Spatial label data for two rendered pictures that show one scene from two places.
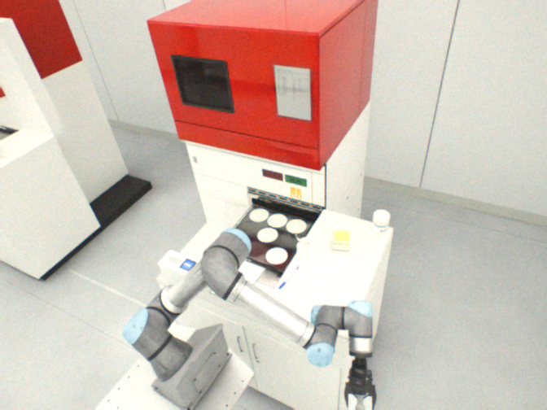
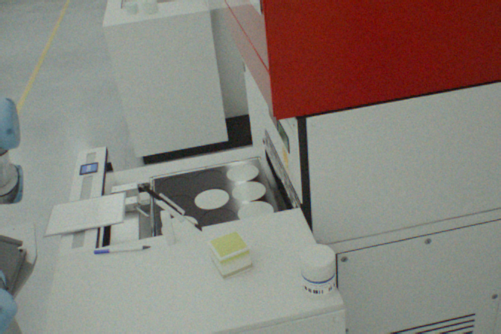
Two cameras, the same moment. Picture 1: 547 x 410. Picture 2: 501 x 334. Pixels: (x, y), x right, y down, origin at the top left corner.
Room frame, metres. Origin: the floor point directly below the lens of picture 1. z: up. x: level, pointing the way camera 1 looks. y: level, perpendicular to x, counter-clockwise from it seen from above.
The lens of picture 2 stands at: (0.66, -1.03, 1.78)
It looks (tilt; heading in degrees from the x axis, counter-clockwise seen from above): 32 degrees down; 51
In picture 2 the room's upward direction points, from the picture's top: 7 degrees counter-clockwise
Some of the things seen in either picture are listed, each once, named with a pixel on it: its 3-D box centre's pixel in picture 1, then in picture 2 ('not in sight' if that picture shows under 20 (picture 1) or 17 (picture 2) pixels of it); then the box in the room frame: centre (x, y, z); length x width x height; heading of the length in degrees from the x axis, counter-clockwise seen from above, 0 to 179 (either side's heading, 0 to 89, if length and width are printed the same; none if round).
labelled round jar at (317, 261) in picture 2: (380, 222); (317, 271); (1.25, -0.48, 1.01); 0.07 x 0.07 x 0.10
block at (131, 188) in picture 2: not in sight; (124, 191); (1.21, 0.30, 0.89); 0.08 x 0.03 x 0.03; 148
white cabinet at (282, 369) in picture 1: (279, 313); not in sight; (1.24, 0.03, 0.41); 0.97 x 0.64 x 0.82; 58
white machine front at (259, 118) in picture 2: (253, 181); (269, 121); (1.66, 0.09, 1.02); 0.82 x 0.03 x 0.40; 58
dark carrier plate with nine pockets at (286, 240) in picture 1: (267, 234); (213, 198); (1.37, 0.05, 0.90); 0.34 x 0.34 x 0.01; 58
